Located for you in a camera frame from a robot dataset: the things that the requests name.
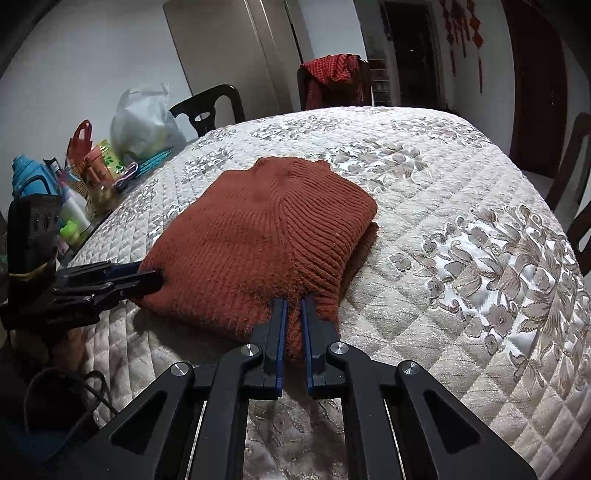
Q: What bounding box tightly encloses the dark wooden chair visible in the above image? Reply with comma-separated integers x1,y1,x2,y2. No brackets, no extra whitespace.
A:
296,58,375,111
169,84,245,137

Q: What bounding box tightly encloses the red checkered garment on chair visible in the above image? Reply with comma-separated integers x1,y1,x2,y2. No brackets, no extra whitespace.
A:
301,53,364,111

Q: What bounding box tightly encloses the white floral quilted bedspread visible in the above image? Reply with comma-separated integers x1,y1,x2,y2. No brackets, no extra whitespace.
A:
74,107,590,479

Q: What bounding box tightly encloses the green yellow snack box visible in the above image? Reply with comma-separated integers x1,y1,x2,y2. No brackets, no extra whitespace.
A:
97,139,125,181

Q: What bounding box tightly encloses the rust red knitted sweater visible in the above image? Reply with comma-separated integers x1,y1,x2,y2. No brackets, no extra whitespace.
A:
137,157,378,363

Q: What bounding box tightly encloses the dark wooden chair middle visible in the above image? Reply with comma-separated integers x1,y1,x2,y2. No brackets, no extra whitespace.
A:
296,58,375,111

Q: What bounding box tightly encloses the white lotion bottle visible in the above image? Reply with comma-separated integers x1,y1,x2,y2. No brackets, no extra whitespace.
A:
59,183,91,233

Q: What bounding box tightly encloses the blue water bottle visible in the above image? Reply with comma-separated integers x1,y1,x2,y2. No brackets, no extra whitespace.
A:
12,155,60,199

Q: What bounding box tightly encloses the red gift bag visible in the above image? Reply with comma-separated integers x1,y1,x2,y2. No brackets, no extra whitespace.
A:
66,119,92,171

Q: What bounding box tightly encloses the red chinese knot decoration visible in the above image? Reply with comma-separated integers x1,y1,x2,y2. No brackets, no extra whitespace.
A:
438,0,484,93

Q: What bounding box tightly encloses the dark wooden chair left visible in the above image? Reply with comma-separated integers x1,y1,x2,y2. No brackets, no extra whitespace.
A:
169,84,245,137

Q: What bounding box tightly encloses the white plastic bag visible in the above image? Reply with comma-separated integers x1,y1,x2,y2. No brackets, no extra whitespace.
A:
110,84,186,164

